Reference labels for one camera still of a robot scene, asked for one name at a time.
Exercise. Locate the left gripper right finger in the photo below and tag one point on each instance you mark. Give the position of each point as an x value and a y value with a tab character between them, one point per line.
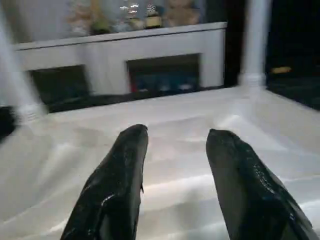
255	205

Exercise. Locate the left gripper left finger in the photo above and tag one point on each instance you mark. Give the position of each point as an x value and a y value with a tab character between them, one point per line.
110	200

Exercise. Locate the white plastic table top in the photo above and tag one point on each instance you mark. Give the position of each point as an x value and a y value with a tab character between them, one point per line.
175	175

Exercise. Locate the white plastic table leg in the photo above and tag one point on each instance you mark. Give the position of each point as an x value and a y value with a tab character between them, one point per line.
255	40
17	85

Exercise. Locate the small yellow label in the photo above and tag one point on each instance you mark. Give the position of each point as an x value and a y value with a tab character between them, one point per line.
281	70

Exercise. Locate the white cabinet with glass doors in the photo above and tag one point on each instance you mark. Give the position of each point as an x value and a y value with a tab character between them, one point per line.
110	55

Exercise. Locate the pale plush toy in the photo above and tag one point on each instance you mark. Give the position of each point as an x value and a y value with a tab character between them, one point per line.
90	17

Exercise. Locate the beige plush toy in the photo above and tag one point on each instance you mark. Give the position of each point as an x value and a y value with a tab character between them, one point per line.
182	12

